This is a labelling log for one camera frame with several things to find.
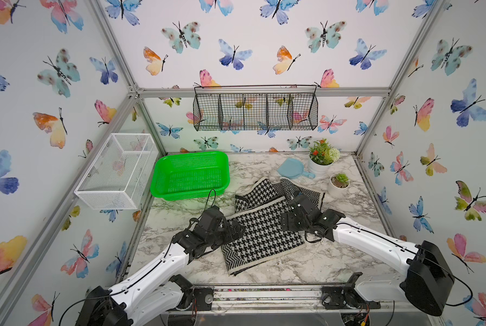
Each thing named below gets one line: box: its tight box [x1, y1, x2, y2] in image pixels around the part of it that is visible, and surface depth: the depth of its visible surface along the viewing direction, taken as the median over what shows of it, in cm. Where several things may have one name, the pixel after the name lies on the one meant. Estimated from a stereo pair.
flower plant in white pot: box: [308, 138, 341, 178], surface depth 103 cm
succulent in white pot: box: [328, 172, 350, 199], surface depth 100 cm
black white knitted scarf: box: [221, 177, 326, 276], surface depth 88 cm
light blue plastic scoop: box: [276, 157, 316, 179], surface depth 117 cm
